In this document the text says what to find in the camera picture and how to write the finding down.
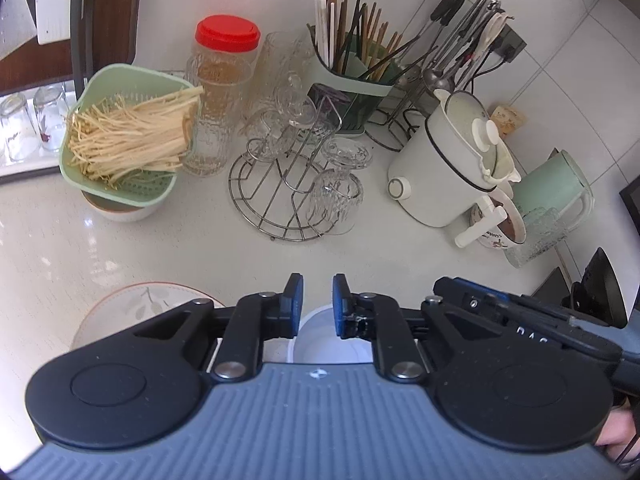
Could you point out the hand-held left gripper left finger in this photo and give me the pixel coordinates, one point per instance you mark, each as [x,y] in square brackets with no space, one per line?
[292,305]

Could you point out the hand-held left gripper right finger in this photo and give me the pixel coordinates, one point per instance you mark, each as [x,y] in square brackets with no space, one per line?
[341,310]

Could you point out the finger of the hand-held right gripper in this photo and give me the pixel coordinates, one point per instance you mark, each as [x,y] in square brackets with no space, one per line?
[492,296]
[457,292]

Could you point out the white plastic bowl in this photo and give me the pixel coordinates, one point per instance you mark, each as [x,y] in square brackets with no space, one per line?
[320,340]

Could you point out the large floral ceramic bowl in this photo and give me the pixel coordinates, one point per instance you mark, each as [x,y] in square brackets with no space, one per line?
[125,310]

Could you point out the person's right hand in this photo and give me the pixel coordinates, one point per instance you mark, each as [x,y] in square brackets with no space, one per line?
[620,427]

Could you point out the black kitchen appliance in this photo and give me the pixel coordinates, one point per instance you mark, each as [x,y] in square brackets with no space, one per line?
[597,290]

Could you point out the floral ceramic mug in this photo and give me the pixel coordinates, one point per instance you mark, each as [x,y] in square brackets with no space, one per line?
[510,232]

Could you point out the white electric cooking pot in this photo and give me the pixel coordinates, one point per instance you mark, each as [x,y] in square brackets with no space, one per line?
[430,180]

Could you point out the pale green kettle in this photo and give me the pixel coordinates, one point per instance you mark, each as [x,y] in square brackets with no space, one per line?
[550,185]

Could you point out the beige packet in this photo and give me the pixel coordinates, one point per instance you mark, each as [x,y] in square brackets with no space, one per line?
[507,120]

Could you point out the white pot lid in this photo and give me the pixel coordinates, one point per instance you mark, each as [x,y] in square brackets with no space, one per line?
[465,115]

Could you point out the metal utensil hanging rack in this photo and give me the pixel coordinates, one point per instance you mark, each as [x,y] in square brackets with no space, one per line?
[395,125]

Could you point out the white bowl orange foot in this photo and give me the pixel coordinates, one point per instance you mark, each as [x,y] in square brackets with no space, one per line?
[125,212]

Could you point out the tall textured glass tumbler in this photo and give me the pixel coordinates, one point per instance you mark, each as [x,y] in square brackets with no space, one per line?
[215,130]
[280,60]

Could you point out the green colander basket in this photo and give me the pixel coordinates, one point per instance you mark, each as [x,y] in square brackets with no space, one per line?
[140,187]

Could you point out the green white chopstick holder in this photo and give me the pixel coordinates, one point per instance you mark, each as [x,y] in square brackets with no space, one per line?
[350,87]

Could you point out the bundle of dried noodles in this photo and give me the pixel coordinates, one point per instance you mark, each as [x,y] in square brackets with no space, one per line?
[130,135]

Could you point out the red-lidded clear jar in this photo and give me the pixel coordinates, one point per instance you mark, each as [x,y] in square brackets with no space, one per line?
[227,35]

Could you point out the white drain tray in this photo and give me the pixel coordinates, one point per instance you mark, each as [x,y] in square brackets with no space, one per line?
[25,167]

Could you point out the clear glass cup red print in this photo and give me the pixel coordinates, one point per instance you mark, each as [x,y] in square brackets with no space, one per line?
[50,115]

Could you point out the plain clear glass cup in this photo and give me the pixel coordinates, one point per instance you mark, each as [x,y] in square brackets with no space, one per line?
[17,125]

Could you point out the brown wooden cabinet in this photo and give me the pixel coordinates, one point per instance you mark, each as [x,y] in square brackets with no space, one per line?
[115,10]

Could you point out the white paper sheet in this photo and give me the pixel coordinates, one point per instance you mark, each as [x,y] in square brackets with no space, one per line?
[52,5]

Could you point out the black wall socket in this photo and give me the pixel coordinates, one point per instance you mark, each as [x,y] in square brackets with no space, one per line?
[510,42]

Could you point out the black metal rack frame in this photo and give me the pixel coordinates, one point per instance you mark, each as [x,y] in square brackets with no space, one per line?
[77,35]

